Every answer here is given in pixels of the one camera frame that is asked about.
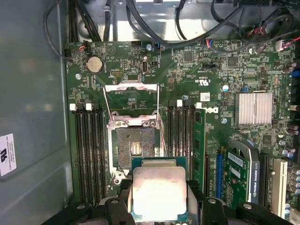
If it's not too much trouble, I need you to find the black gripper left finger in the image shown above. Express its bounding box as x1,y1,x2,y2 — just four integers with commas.
41,180,136,225

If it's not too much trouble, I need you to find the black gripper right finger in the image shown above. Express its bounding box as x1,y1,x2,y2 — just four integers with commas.
182,180,293,225

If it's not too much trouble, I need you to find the silver CPU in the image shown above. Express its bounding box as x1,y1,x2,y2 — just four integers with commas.
131,156,188,222

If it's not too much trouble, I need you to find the metal socket cover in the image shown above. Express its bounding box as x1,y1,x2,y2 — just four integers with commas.
102,80,161,122

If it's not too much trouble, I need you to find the black expansion slot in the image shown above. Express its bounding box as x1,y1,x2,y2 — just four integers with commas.
261,152,270,210
204,153,211,200

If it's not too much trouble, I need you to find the blue expansion slot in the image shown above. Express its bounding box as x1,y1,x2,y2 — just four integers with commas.
216,147,224,203

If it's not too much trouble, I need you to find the CPU socket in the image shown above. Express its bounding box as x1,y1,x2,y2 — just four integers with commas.
106,112,166,186

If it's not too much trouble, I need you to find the white expansion slot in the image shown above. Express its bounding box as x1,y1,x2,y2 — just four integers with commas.
271,158,288,220

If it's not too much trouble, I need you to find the black graphics card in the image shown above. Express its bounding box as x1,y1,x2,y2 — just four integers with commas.
221,139,261,211

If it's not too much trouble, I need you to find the green RAM stick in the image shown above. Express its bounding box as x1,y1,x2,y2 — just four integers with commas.
192,102,207,189

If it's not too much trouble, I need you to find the silver chipset heatsink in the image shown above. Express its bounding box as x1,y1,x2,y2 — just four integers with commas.
235,92,274,126

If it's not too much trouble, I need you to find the white label sticker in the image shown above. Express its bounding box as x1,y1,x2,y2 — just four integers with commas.
0,133,19,180

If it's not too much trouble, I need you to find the green motherboard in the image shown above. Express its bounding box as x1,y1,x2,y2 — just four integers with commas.
64,41,300,225

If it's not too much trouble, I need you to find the black PC case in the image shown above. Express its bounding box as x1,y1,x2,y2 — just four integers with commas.
0,0,300,225

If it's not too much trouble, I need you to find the round coin battery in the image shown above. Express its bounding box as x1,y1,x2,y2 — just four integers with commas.
86,55,104,75

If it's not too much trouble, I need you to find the silver internal USB port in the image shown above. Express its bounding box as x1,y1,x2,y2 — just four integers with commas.
141,60,150,75

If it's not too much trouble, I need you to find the black cable bundle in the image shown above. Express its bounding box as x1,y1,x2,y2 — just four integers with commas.
67,0,103,43

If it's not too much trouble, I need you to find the thin black wire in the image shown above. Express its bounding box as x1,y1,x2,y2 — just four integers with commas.
43,0,90,60

